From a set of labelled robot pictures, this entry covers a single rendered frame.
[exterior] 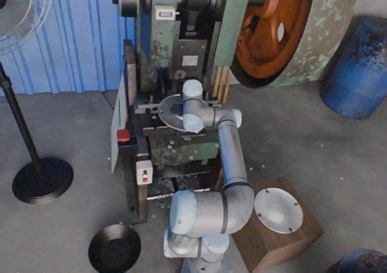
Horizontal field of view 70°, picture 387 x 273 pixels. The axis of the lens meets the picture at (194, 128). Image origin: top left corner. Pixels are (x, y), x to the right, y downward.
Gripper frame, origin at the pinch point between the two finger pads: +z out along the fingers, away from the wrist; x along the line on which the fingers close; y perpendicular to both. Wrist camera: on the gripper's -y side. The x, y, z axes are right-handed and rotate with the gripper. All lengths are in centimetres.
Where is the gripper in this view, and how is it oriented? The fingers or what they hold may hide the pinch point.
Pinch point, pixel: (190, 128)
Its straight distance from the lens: 137.1
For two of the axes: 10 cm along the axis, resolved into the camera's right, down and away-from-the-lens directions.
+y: 8.8, 4.1, -2.5
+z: 0.2, 4.9, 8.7
